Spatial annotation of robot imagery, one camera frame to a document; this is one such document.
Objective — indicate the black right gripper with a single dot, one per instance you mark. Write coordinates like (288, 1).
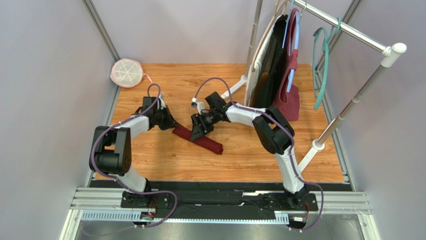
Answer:
(200, 123)

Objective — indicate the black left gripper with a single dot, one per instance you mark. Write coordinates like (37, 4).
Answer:
(171, 123)

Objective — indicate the dark red cloth napkin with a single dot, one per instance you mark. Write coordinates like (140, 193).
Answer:
(204, 142)

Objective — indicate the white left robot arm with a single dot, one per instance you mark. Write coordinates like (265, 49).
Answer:
(111, 153)

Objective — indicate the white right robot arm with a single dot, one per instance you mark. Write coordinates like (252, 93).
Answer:
(273, 130)

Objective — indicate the round pink mesh laundry bag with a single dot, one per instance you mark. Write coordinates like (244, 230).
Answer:
(128, 73)

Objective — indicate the black hanging garment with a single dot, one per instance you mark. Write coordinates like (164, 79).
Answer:
(268, 82)

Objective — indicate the white hanging towel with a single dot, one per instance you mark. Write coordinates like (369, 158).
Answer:
(252, 78)

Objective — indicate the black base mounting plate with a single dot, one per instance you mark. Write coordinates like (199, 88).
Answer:
(193, 200)

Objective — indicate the dark red hanging garment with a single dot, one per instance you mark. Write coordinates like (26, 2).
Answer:
(287, 103)

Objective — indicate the blue plastic hanger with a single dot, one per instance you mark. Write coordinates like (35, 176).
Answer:
(291, 43)

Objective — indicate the wooden hanger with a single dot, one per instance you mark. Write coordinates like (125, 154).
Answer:
(279, 9)

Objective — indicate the teal plastic hanger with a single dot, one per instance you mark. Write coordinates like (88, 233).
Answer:
(319, 92)

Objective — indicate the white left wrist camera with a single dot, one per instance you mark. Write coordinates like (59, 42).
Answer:
(161, 102)

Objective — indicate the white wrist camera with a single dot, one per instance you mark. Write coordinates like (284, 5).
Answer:
(161, 102)
(199, 105)

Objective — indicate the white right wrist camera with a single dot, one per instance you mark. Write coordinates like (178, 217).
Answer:
(199, 105)

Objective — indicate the aluminium frame rail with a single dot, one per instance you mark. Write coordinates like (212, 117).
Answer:
(344, 214)

